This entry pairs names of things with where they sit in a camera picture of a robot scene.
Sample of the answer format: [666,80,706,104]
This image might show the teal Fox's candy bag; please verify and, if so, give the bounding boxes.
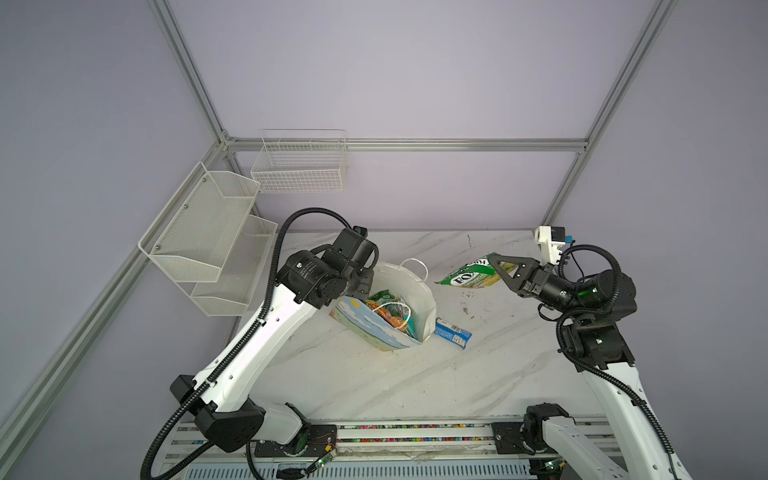
[369,289,400,304]
[401,314,417,338]

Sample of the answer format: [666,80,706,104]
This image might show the white wire basket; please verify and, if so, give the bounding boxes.
[251,129,348,194]

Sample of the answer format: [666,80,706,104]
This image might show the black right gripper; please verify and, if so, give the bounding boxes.
[484,258,586,324]

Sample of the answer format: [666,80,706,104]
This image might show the blue snack packet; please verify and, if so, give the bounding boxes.
[434,317,472,349]

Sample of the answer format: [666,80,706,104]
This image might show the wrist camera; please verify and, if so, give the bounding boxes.
[322,226,379,275]
[534,225,573,265]

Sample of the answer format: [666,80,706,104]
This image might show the white mesh shelf upper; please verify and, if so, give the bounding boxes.
[138,163,260,283]

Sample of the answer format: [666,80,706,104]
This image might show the white mesh shelf lower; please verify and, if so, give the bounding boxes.
[191,215,278,317]

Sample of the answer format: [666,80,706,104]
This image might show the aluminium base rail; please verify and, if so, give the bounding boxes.
[178,416,634,479]

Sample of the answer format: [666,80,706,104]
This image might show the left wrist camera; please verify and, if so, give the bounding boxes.
[322,226,379,275]

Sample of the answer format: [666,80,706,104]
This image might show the green candy bag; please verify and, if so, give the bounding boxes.
[436,254,501,289]

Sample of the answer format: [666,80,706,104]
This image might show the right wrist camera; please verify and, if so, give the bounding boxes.
[534,225,573,265]

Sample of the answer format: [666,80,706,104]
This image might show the white printed paper bag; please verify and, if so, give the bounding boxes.
[330,258,437,351]

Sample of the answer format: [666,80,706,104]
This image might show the aluminium frame posts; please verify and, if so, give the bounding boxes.
[1,1,677,476]

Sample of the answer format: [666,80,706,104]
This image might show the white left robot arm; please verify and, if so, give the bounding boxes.
[170,241,378,453]

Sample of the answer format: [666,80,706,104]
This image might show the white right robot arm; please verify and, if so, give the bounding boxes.
[488,244,690,479]

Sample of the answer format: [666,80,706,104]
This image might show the black corrugated cable right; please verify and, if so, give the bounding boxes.
[554,244,682,480]

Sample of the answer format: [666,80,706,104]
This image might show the white mesh shelf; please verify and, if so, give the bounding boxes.
[138,163,260,283]
[191,215,278,317]

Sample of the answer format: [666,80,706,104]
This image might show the orange Fox's candy bag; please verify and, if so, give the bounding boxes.
[366,300,412,331]

